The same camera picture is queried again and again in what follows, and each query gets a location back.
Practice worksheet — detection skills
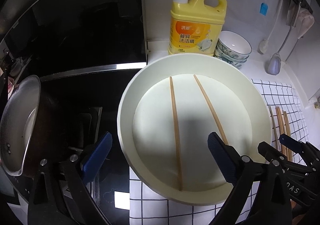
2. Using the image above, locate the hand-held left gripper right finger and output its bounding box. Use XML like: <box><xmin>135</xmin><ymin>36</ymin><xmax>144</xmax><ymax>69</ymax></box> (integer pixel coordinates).
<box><xmin>207</xmin><ymin>132</ymin><xmax>293</xmax><ymax>225</ymax></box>

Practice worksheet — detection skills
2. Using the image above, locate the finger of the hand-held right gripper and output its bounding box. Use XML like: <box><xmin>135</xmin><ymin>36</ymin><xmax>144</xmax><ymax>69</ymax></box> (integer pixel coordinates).
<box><xmin>257</xmin><ymin>141</ymin><xmax>313</xmax><ymax>174</ymax></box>
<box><xmin>279</xmin><ymin>134</ymin><xmax>320</xmax><ymax>159</ymax></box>

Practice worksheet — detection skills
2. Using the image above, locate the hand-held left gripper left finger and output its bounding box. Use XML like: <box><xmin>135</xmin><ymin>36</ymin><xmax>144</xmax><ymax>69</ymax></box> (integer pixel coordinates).
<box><xmin>27</xmin><ymin>132</ymin><xmax>113</xmax><ymax>225</ymax></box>

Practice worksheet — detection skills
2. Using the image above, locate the wooden chopstick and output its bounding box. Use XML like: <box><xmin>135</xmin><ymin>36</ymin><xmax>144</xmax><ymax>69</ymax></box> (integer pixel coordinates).
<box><xmin>285</xmin><ymin>112</ymin><xmax>293</xmax><ymax>138</ymax></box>
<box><xmin>275</xmin><ymin>107</ymin><xmax>286</xmax><ymax>158</ymax></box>
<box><xmin>269</xmin><ymin>105</ymin><xmax>279</xmax><ymax>151</ymax></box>
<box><xmin>278</xmin><ymin>107</ymin><xmax>289</xmax><ymax>161</ymax></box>
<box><xmin>169</xmin><ymin>76</ymin><xmax>183</xmax><ymax>192</ymax></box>
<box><xmin>193</xmin><ymin>74</ymin><xmax>229</xmax><ymax>145</ymax></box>

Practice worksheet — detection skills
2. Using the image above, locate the large white basin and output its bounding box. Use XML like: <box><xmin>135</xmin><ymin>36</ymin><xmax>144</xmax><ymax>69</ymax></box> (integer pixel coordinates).
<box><xmin>117</xmin><ymin>53</ymin><xmax>272</xmax><ymax>203</ymax></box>

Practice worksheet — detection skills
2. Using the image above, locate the black glass stove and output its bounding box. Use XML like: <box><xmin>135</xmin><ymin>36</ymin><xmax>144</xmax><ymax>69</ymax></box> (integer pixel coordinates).
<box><xmin>0</xmin><ymin>63</ymin><xmax>148</xmax><ymax>225</ymax></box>

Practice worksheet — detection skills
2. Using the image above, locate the white black checkered cloth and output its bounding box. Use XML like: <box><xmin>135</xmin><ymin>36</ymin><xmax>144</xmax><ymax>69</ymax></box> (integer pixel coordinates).
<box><xmin>129</xmin><ymin>78</ymin><xmax>308</xmax><ymax>225</ymax></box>

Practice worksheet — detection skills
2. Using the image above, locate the metal spatula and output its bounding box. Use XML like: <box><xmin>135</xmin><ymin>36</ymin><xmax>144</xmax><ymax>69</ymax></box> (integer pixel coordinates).
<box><xmin>265</xmin><ymin>2</ymin><xmax>302</xmax><ymax>76</ymax></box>

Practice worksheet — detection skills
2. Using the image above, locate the blue patterned white bowl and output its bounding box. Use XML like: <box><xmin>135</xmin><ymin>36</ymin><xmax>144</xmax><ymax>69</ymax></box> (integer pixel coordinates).
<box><xmin>214</xmin><ymin>52</ymin><xmax>249</xmax><ymax>66</ymax></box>
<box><xmin>218</xmin><ymin>58</ymin><xmax>244</xmax><ymax>70</ymax></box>
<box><xmin>216</xmin><ymin>30</ymin><xmax>252</xmax><ymax>57</ymax></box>
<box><xmin>215</xmin><ymin>47</ymin><xmax>251</xmax><ymax>62</ymax></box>

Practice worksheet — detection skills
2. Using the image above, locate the metal cooking pot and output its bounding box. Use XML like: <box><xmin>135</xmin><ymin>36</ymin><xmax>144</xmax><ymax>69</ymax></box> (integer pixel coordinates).
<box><xmin>0</xmin><ymin>75</ymin><xmax>68</xmax><ymax>178</ymax></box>

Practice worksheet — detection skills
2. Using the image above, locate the white ladle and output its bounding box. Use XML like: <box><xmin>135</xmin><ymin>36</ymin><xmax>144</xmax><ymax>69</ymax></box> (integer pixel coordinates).
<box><xmin>258</xmin><ymin>0</ymin><xmax>285</xmax><ymax>54</ymax></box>

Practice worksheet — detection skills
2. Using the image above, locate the white hanging cloth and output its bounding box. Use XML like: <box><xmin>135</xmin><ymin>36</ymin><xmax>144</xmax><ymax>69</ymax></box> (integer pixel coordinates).
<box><xmin>297</xmin><ymin>8</ymin><xmax>315</xmax><ymax>39</ymax></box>

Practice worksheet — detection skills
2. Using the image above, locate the yellow dish soap pump bottle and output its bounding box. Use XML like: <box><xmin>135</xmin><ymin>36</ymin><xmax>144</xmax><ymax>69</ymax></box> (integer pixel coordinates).
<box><xmin>167</xmin><ymin>0</ymin><xmax>227</xmax><ymax>57</ymax></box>

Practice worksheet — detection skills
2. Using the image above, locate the black range hood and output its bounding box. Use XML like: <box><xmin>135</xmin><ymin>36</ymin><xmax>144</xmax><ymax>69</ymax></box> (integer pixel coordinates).
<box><xmin>0</xmin><ymin>0</ymin><xmax>148</xmax><ymax>83</ymax></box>

